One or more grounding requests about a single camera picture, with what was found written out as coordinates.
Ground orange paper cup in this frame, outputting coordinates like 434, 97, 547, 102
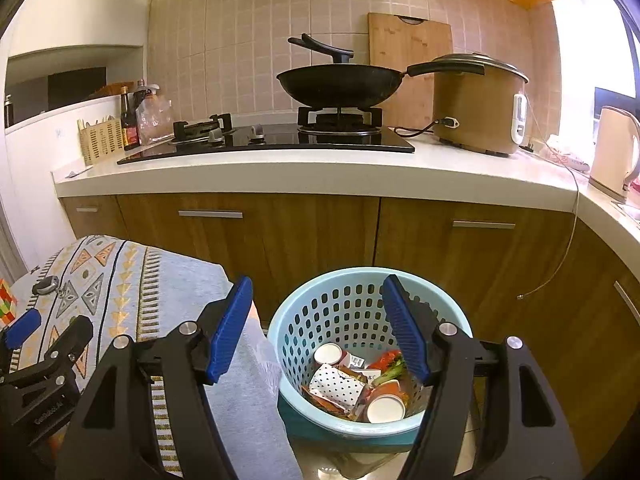
366, 380, 407, 424

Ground colourful puzzle cube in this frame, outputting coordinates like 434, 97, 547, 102
0, 277, 19, 327

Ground grey patterned tablecloth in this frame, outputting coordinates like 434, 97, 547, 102
10, 234, 304, 480

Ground brown rice cooker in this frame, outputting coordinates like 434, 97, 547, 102
431, 52, 530, 156

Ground wooden cutting board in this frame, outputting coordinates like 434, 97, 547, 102
368, 12, 454, 131

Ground red paper cup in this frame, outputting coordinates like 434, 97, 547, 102
313, 342, 365, 368

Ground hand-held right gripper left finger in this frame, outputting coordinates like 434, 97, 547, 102
54, 275, 254, 480

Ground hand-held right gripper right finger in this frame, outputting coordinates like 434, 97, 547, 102
381, 274, 586, 480

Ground beige cutlery basket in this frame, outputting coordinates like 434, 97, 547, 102
78, 116, 125, 166

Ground black power cord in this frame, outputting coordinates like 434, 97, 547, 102
387, 117, 461, 139

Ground dark sauce bottle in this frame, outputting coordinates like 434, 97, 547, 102
119, 86, 142, 152

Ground black wok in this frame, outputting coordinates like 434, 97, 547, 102
276, 59, 486, 110

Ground black gas stove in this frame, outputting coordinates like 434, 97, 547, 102
116, 112, 416, 166

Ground clear plastic bag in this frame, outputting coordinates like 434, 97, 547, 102
136, 94, 177, 147

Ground light blue plastic basket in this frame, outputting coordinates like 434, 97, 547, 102
267, 266, 475, 448

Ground cream electric kettle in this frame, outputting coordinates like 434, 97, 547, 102
588, 105, 640, 202

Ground green orange snack wrapper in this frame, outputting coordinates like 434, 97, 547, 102
371, 350, 407, 387

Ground white dotted carton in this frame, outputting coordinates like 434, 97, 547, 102
308, 363, 367, 407

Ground thin white cable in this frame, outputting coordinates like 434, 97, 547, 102
516, 105, 581, 301

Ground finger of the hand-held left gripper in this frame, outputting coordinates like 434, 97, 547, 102
0, 308, 42, 356
40, 314, 95, 362

